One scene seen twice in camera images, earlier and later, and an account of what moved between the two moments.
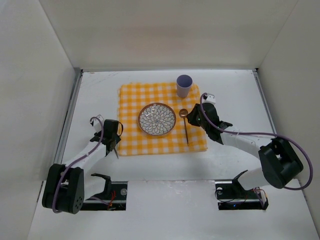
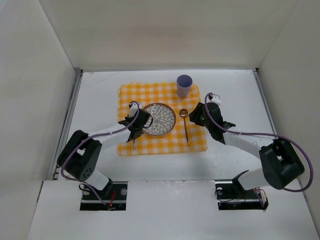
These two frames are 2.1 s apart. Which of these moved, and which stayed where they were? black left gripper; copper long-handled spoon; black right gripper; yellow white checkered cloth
Moved: black left gripper
Stayed: black right gripper; yellow white checkered cloth; copper long-handled spoon
